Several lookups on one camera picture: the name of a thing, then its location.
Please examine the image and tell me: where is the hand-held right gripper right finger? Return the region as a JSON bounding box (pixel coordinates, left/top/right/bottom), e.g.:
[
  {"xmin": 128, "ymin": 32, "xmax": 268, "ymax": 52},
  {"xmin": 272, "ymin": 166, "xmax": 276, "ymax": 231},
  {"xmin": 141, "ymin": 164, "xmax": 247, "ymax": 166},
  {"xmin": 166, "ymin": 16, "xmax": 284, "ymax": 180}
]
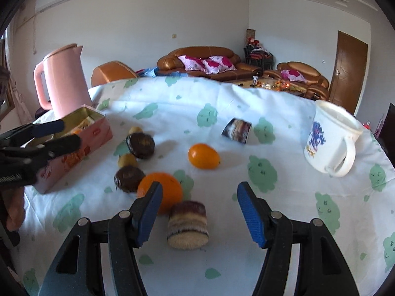
[{"xmin": 236, "ymin": 181, "xmax": 360, "ymax": 296}]

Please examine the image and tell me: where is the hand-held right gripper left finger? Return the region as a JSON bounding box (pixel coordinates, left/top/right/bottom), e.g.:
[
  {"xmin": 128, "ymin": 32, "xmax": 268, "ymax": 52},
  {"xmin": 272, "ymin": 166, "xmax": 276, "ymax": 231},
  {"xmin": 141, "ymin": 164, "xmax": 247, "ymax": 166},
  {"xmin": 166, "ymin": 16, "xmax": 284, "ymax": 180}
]
[{"xmin": 37, "ymin": 181, "xmax": 163, "ymax": 296}]

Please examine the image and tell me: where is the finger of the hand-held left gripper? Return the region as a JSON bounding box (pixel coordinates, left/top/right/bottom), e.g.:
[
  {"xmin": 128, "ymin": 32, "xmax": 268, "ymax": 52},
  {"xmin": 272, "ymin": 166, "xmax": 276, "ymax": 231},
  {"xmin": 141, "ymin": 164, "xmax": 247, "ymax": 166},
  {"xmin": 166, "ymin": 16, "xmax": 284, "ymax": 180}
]
[
  {"xmin": 0, "ymin": 119, "xmax": 65, "ymax": 148},
  {"xmin": 0, "ymin": 135, "xmax": 82, "ymax": 171}
]

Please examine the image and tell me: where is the large round orange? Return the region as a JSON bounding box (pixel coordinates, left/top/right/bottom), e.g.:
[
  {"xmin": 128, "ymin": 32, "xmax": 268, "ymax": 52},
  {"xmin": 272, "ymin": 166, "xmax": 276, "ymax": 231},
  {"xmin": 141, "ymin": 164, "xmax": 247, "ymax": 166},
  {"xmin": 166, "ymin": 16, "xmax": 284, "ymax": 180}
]
[{"xmin": 137, "ymin": 173, "xmax": 183, "ymax": 216}]

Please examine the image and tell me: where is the pink tin box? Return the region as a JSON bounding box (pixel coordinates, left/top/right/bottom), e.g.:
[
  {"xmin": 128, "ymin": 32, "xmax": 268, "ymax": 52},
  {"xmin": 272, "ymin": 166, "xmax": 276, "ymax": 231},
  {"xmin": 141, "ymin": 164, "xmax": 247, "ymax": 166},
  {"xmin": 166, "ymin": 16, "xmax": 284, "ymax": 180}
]
[{"xmin": 26, "ymin": 105, "xmax": 114, "ymax": 195}]

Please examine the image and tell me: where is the round chocolate cake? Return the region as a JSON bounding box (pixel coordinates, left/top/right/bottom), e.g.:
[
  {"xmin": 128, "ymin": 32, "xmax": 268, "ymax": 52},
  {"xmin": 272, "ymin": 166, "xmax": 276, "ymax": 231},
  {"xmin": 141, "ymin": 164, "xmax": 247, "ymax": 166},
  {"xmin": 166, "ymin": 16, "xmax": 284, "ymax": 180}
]
[
  {"xmin": 125, "ymin": 132, "xmax": 156, "ymax": 160},
  {"xmin": 114, "ymin": 165, "xmax": 146, "ymax": 193}
]

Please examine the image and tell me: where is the oval orange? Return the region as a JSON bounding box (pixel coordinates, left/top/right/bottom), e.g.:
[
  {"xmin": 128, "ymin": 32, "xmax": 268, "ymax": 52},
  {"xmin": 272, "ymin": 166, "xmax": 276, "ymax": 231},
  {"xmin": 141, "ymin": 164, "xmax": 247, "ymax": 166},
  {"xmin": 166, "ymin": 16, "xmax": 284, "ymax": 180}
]
[{"xmin": 188, "ymin": 143, "xmax": 221, "ymax": 170}]

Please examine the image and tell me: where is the person's left hand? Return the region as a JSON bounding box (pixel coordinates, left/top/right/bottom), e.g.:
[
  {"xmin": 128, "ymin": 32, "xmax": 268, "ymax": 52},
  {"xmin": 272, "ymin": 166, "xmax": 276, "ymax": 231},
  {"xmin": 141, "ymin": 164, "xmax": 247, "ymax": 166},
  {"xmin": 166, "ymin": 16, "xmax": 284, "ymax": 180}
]
[{"xmin": 0, "ymin": 187, "xmax": 25, "ymax": 232}]

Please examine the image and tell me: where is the layered cake roll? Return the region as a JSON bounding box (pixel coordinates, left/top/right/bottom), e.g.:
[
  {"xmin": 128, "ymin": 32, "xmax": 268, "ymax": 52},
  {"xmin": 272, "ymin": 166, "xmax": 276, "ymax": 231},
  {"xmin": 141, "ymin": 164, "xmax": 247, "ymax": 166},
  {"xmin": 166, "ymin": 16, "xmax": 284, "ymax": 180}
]
[{"xmin": 167, "ymin": 201, "xmax": 209, "ymax": 250}]

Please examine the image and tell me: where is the pink electric kettle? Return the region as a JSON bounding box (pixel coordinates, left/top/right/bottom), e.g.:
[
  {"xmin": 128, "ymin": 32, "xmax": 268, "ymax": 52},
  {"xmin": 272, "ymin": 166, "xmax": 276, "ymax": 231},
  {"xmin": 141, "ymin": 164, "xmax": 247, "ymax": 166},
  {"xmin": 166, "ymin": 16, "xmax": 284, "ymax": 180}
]
[{"xmin": 33, "ymin": 44, "xmax": 93, "ymax": 121}]

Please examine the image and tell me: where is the white tablecloth with green print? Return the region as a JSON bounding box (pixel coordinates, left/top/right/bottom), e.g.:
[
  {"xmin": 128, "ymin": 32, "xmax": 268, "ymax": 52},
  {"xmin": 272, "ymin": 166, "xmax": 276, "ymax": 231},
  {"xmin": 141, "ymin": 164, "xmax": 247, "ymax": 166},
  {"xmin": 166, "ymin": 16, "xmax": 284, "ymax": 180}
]
[{"xmin": 11, "ymin": 75, "xmax": 395, "ymax": 296}]

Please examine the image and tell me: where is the brown leather stool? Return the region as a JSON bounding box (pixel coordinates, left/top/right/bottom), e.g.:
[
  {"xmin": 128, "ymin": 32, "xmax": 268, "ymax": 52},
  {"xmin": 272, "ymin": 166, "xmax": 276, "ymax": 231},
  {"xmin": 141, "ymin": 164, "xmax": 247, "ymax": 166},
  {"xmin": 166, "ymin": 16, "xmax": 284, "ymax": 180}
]
[{"xmin": 91, "ymin": 61, "xmax": 138, "ymax": 87}]

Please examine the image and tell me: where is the dark snack packet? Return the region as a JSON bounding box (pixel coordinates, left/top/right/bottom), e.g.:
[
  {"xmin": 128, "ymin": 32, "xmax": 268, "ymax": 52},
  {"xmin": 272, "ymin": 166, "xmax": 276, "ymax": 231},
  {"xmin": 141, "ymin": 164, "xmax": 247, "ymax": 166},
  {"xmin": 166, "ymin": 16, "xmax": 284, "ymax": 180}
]
[{"xmin": 221, "ymin": 118, "xmax": 253, "ymax": 144}]

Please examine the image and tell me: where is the white printed mug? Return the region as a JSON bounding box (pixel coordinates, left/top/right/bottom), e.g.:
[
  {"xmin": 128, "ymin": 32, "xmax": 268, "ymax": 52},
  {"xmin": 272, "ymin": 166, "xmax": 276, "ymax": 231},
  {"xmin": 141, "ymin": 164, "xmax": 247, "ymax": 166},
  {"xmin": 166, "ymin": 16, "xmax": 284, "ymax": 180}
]
[{"xmin": 303, "ymin": 99, "xmax": 365, "ymax": 178}]

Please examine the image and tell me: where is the blue checked clothing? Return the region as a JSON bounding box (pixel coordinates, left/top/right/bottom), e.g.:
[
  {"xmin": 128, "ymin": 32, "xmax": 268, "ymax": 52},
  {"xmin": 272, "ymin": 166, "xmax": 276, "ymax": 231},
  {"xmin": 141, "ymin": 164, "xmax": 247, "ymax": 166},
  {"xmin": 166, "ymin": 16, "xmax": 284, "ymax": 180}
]
[{"xmin": 136, "ymin": 67, "xmax": 181, "ymax": 78}]

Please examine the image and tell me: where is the clutter of snacks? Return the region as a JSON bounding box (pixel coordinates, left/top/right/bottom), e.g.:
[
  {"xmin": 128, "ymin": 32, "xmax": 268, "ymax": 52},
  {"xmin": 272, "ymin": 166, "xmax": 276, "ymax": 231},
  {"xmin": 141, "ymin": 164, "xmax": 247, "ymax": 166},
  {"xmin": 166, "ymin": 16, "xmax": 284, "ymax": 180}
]
[{"xmin": 237, "ymin": 78, "xmax": 297, "ymax": 91}]

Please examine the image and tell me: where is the wooden coffee table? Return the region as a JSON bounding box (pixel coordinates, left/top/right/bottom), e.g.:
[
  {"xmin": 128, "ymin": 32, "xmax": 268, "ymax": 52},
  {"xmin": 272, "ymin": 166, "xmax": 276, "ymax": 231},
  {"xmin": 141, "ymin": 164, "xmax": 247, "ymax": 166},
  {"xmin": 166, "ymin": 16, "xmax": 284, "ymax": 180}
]
[{"xmin": 230, "ymin": 77, "xmax": 307, "ymax": 99}]

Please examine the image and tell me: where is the pink floral pillow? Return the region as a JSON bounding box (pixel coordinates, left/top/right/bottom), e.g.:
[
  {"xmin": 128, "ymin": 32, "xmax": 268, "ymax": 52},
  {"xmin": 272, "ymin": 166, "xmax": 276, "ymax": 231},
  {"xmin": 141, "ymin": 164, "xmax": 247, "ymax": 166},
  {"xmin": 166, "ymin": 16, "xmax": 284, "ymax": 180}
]
[
  {"xmin": 281, "ymin": 69, "xmax": 307, "ymax": 82},
  {"xmin": 200, "ymin": 55, "xmax": 237, "ymax": 75},
  {"xmin": 179, "ymin": 55, "xmax": 207, "ymax": 71}
]

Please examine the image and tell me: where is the brown leather armchair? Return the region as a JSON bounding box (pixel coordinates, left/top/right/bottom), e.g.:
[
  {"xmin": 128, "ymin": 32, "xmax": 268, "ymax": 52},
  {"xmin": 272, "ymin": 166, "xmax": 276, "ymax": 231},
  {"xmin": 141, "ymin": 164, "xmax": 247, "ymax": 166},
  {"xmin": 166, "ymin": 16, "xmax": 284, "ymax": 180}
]
[{"xmin": 262, "ymin": 62, "xmax": 330, "ymax": 101}]

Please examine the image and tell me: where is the stack of black chairs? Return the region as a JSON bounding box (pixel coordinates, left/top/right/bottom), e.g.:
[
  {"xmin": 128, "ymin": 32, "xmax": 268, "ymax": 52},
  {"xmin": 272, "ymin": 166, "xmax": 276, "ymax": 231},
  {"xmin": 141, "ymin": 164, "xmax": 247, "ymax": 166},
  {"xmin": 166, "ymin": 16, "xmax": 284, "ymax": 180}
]
[{"xmin": 244, "ymin": 45, "xmax": 275, "ymax": 71}]

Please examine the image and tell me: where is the dark cabinet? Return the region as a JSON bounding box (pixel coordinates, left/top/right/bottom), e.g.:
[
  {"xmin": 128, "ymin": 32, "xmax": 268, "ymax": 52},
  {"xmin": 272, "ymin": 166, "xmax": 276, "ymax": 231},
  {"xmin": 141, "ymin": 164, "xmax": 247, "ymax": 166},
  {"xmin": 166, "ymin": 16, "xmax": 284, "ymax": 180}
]
[{"xmin": 377, "ymin": 103, "xmax": 395, "ymax": 148}]

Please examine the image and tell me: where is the brown leather sofa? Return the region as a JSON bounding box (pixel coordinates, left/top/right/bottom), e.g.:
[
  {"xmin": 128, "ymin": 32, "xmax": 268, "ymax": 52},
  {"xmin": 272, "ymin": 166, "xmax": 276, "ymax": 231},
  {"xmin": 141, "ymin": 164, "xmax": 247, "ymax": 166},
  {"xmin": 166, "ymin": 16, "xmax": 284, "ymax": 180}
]
[{"xmin": 157, "ymin": 46, "xmax": 263, "ymax": 82}]

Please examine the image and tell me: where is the brown wooden door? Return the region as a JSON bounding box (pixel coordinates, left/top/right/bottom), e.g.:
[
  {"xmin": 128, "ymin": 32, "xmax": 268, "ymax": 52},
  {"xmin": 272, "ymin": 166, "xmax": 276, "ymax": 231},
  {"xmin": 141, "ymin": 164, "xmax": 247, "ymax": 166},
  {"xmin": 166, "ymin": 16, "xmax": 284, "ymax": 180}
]
[{"xmin": 329, "ymin": 30, "xmax": 369, "ymax": 116}]

